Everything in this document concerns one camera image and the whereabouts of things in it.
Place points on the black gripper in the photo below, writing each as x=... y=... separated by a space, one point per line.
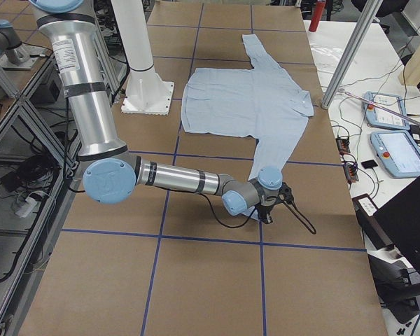
x=264 y=210

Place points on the light blue button shirt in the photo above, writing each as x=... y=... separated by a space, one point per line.
x=264 y=103

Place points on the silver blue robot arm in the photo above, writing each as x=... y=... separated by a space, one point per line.
x=110 y=171

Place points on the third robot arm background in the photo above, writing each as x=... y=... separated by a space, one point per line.
x=11 y=45

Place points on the orange circuit board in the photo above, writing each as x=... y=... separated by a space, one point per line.
x=343 y=145

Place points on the small black phone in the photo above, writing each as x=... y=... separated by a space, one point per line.
x=369 y=164

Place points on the black laptop computer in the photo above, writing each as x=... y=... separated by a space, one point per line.
x=396 y=223

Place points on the lower blue teach pendant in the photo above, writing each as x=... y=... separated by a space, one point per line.
x=398 y=153

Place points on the blue teach pendant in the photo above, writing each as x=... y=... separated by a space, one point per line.
x=378 y=118
x=398 y=153

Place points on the upper blue teach pendant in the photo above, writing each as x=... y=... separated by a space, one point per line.
x=378 y=118

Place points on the long grabber stick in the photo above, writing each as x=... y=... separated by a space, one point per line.
x=376 y=105

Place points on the clear plastic bag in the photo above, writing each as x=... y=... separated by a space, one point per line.
x=326 y=58

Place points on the red cylinder bottle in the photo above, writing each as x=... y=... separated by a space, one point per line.
x=317 y=15

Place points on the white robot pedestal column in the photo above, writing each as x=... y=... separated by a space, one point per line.
x=145 y=92

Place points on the aluminium frame post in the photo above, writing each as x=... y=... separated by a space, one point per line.
x=353 y=44

